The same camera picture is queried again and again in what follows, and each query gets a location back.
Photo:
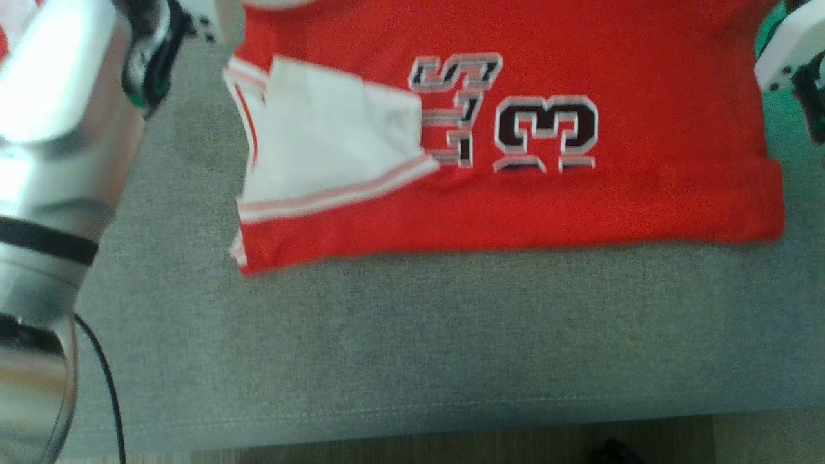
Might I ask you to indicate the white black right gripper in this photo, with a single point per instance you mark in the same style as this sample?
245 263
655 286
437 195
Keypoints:
793 45

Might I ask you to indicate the red white numbered jersey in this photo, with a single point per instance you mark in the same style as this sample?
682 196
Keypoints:
644 193

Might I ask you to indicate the large grey sofa seat cushion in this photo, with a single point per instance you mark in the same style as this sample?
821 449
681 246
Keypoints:
451 348

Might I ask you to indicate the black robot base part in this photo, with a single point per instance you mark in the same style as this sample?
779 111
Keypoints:
615 452

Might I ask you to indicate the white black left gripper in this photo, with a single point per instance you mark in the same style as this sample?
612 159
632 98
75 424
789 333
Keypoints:
209 16

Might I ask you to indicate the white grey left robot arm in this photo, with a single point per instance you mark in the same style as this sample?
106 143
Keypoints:
58 129

